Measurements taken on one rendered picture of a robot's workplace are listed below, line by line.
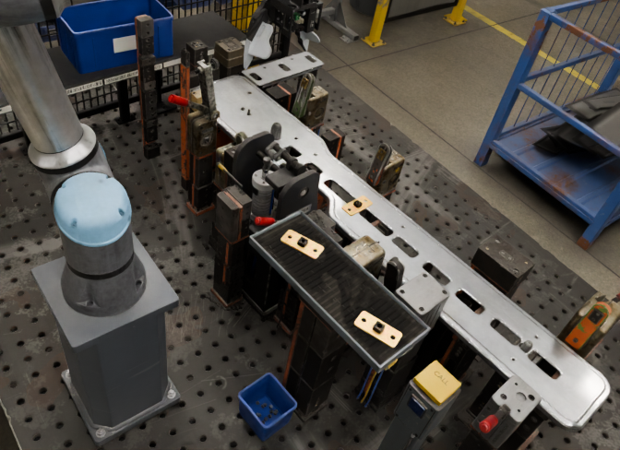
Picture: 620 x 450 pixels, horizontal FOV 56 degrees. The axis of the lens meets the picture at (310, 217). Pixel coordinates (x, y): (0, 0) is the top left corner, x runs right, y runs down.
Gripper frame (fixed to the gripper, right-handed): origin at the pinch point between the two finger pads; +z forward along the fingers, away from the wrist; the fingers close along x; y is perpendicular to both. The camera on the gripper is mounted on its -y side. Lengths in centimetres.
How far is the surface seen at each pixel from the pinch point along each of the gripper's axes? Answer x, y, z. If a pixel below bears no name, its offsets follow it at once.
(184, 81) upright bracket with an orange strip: 9, -45, 33
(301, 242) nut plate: -8.0, 23.0, 26.8
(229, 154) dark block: 0.1, -12.0, 32.3
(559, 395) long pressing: 21, 75, 44
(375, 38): 250, -169, 139
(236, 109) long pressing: 23, -39, 44
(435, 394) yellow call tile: -11, 61, 28
